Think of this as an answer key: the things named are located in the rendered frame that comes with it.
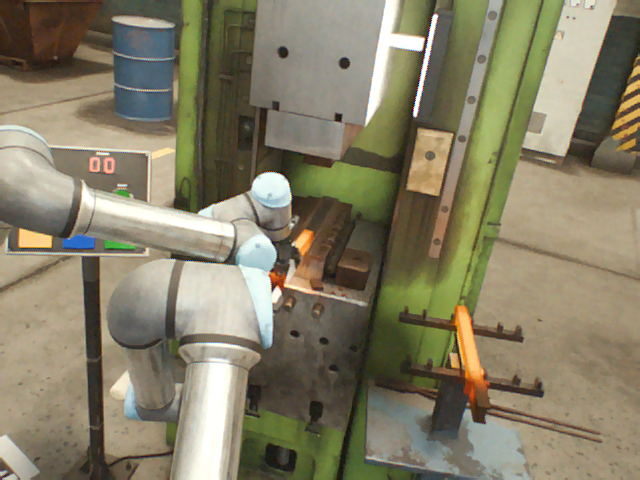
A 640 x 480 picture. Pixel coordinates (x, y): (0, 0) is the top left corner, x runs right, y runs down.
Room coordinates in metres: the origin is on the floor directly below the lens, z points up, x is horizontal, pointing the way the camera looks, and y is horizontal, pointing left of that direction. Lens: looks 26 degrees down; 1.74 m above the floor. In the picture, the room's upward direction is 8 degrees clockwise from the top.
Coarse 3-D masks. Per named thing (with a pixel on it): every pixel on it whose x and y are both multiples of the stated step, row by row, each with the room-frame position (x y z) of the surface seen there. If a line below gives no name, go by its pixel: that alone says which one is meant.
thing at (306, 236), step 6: (306, 234) 1.54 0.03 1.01; (312, 234) 1.56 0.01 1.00; (300, 240) 1.49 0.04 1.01; (306, 240) 1.50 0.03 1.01; (300, 246) 1.45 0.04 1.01; (306, 246) 1.50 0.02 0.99; (270, 276) 1.24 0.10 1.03; (270, 282) 1.21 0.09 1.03; (276, 282) 1.22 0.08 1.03; (282, 282) 1.23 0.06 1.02; (282, 288) 1.23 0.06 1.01
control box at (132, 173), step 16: (64, 160) 1.44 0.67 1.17; (80, 160) 1.45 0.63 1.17; (96, 160) 1.46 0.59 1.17; (128, 160) 1.48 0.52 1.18; (144, 160) 1.49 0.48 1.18; (80, 176) 1.43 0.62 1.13; (96, 176) 1.44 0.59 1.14; (112, 176) 1.45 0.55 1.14; (128, 176) 1.46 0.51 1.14; (144, 176) 1.47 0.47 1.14; (112, 192) 1.43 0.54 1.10; (128, 192) 1.44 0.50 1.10; (144, 192) 1.45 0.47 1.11; (16, 240) 1.31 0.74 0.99; (96, 240) 1.36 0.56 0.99; (96, 256) 1.40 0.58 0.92; (112, 256) 1.38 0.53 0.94; (128, 256) 1.37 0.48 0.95; (144, 256) 1.38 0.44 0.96
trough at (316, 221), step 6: (324, 204) 1.84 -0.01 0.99; (330, 204) 1.85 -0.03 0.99; (318, 210) 1.76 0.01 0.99; (324, 210) 1.79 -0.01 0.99; (318, 216) 1.73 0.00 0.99; (324, 216) 1.73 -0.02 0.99; (312, 222) 1.68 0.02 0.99; (318, 222) 1.69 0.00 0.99; (306, 228) 1.61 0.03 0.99; (312, 228) 1.64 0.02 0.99
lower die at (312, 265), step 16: (304, 208) 1.77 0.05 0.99; (336, 208) 1.80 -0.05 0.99; (304, 224) 1.64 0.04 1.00; (336, 224) 1.68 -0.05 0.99; (320, 240) 1.55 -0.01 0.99; (336, 240) 1.61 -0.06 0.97; (304, 256) 1.46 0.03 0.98; (320, 256) 1.45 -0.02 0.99; (304, 272) 1.46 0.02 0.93; (320, 272) 1.45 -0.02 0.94
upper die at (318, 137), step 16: (272, 112) 1.48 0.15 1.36; (272, 128) 1.48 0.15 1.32; (288, 128) 1.47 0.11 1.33; (304, 128) 1.47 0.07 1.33; (320, 128) 1.46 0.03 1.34; (336, 128) 1.45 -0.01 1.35; (352, 128) 1.58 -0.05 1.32; (272, 144) 1.48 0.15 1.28; (288, 144) 1.47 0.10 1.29; (304, 144) 1.46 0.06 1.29; (320, 144) 1.46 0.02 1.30; (336, 144) 1.45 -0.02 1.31
